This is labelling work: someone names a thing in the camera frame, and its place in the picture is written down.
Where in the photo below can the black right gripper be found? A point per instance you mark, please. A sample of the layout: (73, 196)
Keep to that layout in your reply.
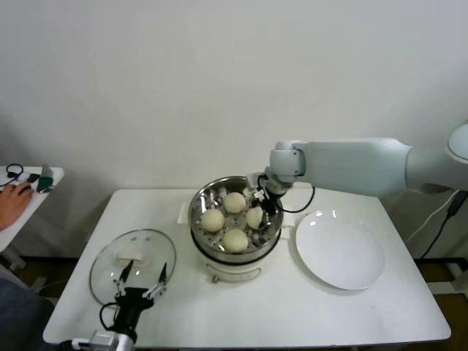
(270, 199)

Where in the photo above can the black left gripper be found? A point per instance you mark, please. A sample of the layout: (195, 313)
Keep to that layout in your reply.
(131, 307)

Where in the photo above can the white steamed baozi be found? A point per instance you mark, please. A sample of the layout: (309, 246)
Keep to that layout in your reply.
(234, 202)
(254, 218)
(235, 240)
(213, 221)

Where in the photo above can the round glass pot lid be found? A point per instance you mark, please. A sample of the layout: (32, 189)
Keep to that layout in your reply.
(109, 256)

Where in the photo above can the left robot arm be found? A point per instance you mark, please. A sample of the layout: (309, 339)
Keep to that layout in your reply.
(106, 340)

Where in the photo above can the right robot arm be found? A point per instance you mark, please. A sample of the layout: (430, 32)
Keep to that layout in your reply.
(354, 164)

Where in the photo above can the perforated steel steamer basket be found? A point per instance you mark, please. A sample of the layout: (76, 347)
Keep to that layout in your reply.
(204, 241)

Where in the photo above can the person's bare hand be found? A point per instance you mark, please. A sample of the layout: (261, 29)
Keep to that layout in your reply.
(11, 208)

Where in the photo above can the white electric cooking pot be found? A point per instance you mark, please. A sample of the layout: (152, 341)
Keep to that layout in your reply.
(234, 272)

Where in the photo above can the white oval plate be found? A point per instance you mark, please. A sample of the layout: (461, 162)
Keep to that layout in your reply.
(336, 252)

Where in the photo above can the person's leg in jeans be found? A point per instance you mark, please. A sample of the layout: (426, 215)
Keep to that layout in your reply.
(18, 314)

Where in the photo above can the white side table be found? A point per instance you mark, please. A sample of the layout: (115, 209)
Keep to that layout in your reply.
(22, 230)

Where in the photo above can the green and grey gadget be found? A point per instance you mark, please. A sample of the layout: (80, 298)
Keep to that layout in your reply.
(47, 181)

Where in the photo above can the small black device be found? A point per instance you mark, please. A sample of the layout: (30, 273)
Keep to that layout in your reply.
(34, 178)

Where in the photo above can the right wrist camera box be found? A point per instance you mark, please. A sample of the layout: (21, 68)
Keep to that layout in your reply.
(253, 181)

